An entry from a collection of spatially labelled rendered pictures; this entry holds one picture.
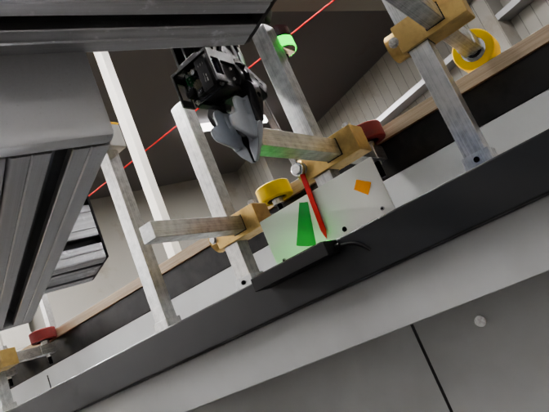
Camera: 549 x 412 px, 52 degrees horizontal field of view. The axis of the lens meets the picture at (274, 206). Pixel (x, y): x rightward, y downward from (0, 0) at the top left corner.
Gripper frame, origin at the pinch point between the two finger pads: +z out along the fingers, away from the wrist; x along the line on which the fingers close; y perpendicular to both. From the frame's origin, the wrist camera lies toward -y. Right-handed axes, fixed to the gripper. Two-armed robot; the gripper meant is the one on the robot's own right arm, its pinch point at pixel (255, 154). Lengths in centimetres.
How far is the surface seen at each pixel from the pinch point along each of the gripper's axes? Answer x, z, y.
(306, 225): -10.6, 6.9, -24.1
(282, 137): 1.5, -2.4, -6.3
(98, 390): -80, 18, -23
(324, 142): 1.5, -2.9, -19.4
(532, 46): 34, -6, -46
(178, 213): -485, -216, -526
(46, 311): -259, -49, -134
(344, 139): 3.1, -3.1, -24.0
